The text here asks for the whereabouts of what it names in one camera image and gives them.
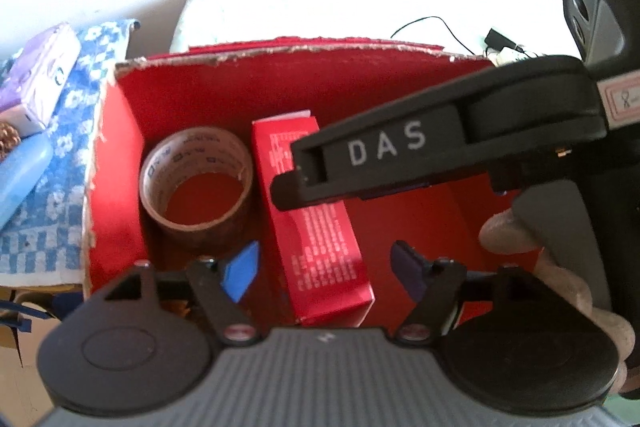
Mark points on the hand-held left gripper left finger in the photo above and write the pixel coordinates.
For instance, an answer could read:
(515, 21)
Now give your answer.
(240, 274)

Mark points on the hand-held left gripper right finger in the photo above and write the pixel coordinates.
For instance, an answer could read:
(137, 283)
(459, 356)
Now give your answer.
(407, 272)

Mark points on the black power adapter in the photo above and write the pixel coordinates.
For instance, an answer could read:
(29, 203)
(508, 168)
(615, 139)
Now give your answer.
(497, 39)

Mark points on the small red printed carton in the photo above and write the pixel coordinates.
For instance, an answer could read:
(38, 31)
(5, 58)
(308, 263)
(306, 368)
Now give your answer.
(325, 257)

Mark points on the small brown pine cone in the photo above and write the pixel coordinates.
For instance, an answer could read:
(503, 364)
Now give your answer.
(7, 139)

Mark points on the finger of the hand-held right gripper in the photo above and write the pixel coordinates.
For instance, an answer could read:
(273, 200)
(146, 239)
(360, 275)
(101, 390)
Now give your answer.
(390, 147)

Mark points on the purple tissue pack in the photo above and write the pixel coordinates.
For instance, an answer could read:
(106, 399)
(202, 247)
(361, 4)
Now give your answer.
(40, 72)

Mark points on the blue oval case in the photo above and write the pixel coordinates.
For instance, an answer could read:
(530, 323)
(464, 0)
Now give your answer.
(20, 177)

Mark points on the blue checkered cloth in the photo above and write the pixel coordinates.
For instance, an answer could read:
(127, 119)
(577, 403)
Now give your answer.
(65, 187)

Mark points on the red cardboard box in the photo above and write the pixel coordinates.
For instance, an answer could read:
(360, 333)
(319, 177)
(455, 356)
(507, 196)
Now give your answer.
(350, 82)

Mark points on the person's right hand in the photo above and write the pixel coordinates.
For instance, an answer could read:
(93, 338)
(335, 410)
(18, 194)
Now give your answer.
(505, 232)

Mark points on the clear packing tape roll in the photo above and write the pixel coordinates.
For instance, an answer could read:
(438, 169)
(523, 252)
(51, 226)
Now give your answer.
(155, 202)

